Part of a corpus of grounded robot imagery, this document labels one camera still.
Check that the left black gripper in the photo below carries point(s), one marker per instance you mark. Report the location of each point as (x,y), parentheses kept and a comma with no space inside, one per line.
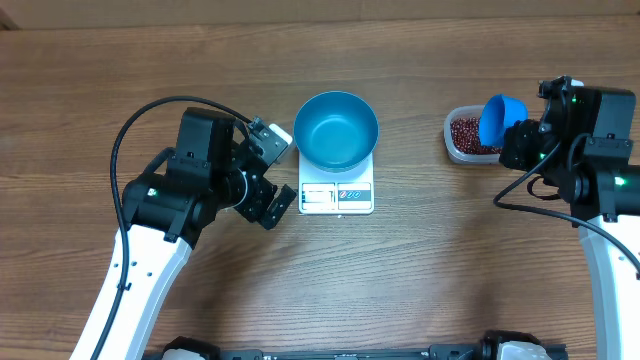
(263,191)

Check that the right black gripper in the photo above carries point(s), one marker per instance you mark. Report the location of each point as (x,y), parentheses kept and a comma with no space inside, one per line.
(519,139)

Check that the blue plastic measuring scoop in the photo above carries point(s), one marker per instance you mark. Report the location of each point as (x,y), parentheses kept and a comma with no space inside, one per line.
(500,113)

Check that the red adzuki beans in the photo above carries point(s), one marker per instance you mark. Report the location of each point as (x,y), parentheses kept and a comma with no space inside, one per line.
(465,137)

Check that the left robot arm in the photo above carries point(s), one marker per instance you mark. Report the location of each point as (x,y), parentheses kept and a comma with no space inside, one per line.
(218,163)

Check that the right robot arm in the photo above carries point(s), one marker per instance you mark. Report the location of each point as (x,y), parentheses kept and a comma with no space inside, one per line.
(582,146)

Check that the white digital kitchen scale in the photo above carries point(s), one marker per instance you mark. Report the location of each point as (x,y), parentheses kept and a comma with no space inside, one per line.
(350,192)

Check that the teal metal bowl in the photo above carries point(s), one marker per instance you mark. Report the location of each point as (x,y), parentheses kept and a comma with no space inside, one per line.
(336,130)

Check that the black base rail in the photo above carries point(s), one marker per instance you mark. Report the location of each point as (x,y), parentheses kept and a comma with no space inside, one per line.
(494,344)

